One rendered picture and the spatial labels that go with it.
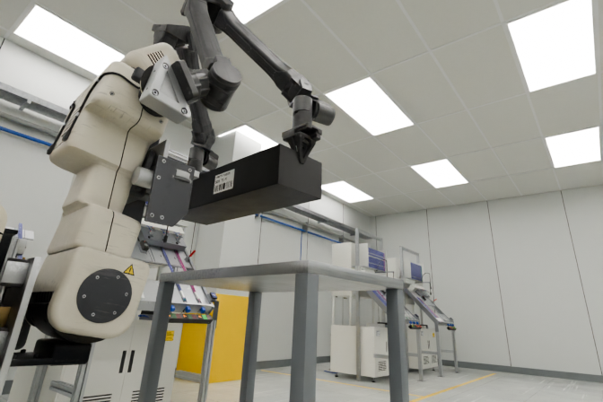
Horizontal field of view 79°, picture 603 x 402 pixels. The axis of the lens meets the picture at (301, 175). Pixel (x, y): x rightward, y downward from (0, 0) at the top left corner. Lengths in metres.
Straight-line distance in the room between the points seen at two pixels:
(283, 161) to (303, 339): 0.43
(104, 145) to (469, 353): 7.43
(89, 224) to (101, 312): 0.18
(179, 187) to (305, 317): 0.42
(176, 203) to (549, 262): 7.17
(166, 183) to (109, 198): 0.12
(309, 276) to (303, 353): 0.16
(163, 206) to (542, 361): 7.18
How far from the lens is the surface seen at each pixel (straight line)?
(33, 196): 4.19
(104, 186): 0.93
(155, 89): 0.85
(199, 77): 0.92
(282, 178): 0.94
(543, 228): 7.80
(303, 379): 0.87
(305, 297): 0.87
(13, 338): 0.86
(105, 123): 0.96
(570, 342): 7.61
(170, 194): 0.92
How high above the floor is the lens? 0.67
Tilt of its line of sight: 21 degrees up
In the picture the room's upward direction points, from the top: 3 degrees clockwise
